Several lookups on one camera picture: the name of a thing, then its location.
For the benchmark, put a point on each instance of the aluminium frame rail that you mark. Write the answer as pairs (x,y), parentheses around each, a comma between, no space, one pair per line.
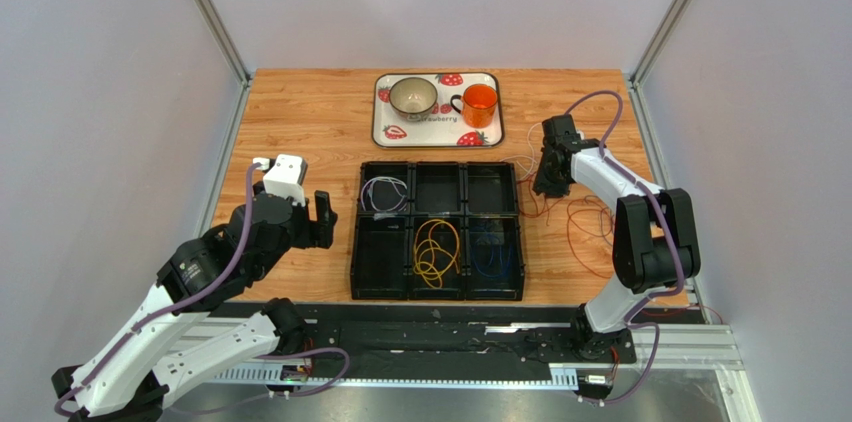
(671,347)

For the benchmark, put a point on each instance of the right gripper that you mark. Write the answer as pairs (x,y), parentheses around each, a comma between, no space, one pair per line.
(552,168)

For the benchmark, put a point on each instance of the grey ceramic bowl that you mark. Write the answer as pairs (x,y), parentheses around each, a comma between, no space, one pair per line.
(413,98)

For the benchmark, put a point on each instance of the strawberry pattern tray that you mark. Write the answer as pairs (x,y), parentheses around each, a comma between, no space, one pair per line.
(443,126)

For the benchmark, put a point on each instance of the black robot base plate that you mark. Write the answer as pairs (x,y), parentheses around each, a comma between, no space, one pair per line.
(441,342)

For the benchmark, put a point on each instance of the black six-compartment organizer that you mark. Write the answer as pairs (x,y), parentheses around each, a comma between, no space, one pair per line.
(437,231)

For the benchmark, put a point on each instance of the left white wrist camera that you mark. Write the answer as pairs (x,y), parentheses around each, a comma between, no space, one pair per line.
(283,177)

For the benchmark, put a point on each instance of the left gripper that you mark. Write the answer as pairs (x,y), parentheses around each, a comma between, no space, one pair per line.
(321,231)

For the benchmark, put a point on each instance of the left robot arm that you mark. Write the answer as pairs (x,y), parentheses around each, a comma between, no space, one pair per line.
(136,378)

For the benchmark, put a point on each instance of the orange mug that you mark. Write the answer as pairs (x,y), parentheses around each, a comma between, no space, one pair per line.
(476,105)

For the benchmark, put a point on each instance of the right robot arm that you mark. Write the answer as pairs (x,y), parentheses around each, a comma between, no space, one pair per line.
(655,245)

